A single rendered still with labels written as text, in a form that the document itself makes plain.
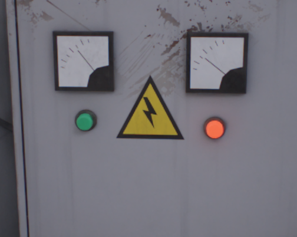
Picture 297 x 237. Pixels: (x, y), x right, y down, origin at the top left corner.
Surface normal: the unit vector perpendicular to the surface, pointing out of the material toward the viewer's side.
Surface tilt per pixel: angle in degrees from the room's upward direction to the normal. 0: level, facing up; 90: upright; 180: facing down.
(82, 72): 90
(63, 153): 90
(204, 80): 90
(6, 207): 90
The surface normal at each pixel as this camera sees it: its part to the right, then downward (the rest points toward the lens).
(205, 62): -0.07, 0.25
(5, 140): 0.95, 0.07
